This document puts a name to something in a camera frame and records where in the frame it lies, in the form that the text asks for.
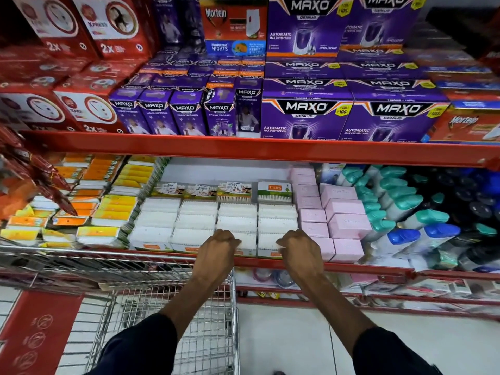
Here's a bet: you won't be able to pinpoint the person's right hand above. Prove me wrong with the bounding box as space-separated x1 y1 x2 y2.
276 229 325 286

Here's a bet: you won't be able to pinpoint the person's left hand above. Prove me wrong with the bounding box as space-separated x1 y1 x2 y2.
191 229 242 288

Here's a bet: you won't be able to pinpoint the clear cotton swab box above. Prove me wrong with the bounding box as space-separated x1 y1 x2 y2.
234 231 258 257
257 233 286 259

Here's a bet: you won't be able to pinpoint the person's left forearm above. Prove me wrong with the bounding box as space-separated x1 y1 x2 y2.
88 271 235 375

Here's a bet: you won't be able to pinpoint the person's right forearm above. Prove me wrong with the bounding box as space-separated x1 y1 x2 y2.
302 274 444 375

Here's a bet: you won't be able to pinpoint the rows of cotton swab packs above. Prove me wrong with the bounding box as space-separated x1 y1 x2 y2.
129 197 299 258

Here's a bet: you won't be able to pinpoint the flower print cotton swab box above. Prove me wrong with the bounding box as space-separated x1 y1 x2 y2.
152 182 186 199
184 184 218 201
217 181 253 204

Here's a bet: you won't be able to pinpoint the green label cotton swab box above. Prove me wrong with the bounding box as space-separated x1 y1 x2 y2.
257 180 293 203

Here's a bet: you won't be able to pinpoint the stack of pink boxes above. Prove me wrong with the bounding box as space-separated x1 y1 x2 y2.
291 166 372 264

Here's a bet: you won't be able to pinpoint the red metal shelf rack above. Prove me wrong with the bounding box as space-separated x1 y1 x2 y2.
20 130 500 321

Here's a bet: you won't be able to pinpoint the blue capped white bottle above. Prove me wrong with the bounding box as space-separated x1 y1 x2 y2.
370 229 411 257
402 223 461 266

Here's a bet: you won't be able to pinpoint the row of teal capped bottles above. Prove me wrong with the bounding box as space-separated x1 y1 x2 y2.
336 165 451 242

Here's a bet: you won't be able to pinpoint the packets on low shelf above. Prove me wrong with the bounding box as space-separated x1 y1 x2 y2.
236 268 500 314

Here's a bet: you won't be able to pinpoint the rows of yellow orange packets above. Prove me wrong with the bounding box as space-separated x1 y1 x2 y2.
0 153 158 249

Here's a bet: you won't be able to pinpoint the rows of small purple boxes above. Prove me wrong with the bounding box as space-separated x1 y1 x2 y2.
109 0 265 138

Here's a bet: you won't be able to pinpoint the stack of large purple boxes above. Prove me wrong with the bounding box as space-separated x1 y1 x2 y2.
261 0 450 142

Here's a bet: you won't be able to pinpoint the group of dark bottles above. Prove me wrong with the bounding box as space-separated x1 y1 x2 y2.
406 168 500 273

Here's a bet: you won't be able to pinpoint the hanging red foil packets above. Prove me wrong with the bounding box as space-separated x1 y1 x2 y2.
0 125 79 220

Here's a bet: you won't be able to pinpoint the red cart seat flap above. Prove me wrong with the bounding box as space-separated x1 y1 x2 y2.
0 290 84 375

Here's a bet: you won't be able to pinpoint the orange red repellent box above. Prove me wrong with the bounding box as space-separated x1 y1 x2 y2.
199 0 269 57

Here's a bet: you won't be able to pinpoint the stack of flat red boxes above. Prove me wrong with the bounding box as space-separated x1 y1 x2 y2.
406 47 500 146

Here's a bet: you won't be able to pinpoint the stack of red white boxes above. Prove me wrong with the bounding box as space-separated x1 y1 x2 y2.
0 0 157 133

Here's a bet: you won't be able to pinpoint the metal wire shopping cart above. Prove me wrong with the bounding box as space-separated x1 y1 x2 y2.
0 246 240 375

